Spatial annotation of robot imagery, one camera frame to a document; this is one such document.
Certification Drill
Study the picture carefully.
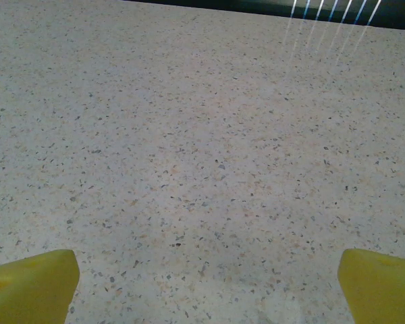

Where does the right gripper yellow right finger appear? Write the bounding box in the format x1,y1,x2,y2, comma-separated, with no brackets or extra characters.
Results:
337,248,405,324

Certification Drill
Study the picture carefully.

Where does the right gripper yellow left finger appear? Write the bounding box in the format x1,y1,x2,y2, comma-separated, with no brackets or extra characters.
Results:
0,248,80,324

